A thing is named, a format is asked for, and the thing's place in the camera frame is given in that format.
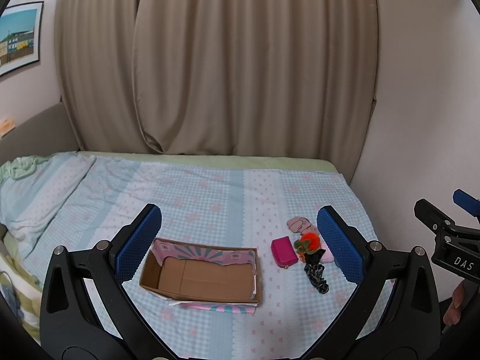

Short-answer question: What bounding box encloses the grey sofa backrest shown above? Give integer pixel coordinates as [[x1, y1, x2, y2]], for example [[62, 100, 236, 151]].
[[0, 102, 80, 165]]

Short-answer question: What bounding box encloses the pink patterned cloth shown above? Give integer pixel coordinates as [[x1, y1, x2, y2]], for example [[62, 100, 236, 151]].
[[286, 217, 319, 236]]

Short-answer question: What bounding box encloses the magenta zip pouch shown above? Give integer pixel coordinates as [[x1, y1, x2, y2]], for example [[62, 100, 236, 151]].
[[270, 236, 299, 268]]

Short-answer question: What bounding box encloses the beige curtain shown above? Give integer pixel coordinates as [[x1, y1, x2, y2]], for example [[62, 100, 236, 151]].
[[55, 0, 378, 180]]

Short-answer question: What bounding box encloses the framed building picture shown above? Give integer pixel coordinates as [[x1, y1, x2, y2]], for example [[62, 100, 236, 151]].
[[0, 1, 44, 77]]

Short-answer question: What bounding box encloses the black white patterned scrunchie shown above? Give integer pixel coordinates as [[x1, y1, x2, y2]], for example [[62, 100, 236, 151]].
[[304, 263, 329, 294]]

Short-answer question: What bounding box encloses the person's right hand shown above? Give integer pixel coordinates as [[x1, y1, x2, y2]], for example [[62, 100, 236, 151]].
[[442, 280, 465, 326]]

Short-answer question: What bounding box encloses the green striped blanket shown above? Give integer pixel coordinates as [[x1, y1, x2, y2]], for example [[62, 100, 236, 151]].
[[1, 225, 41, 343]]

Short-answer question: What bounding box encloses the orange green plush toy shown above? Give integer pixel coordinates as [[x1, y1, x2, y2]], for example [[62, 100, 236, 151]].
[[294, 232, 321, 255]]

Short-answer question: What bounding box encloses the blue checkered bedsheet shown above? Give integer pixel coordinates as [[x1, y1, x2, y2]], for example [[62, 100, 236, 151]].
[[1, 154, 375, 359]]

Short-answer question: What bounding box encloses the open cardboard box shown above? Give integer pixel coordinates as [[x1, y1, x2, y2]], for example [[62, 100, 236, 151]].
[[139, 238, 262, 314]]

